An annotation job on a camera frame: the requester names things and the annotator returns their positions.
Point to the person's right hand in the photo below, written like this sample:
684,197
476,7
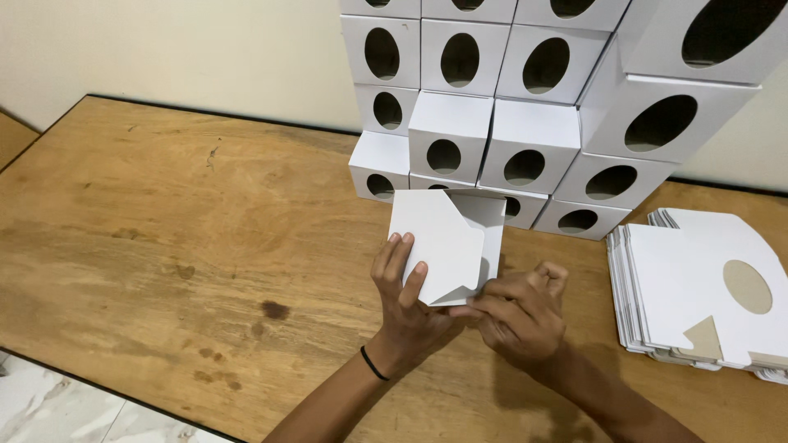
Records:
523,320

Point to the pile of flat box blanks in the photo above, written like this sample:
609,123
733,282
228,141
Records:
702,295

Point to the person's left hand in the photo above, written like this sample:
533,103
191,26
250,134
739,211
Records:
409,323

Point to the white cardboard box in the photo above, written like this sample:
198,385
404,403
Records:
449,246

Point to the stack of assembled white boxes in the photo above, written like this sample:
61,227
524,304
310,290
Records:
535,104

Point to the black wrist band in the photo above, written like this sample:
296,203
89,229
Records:
373,363

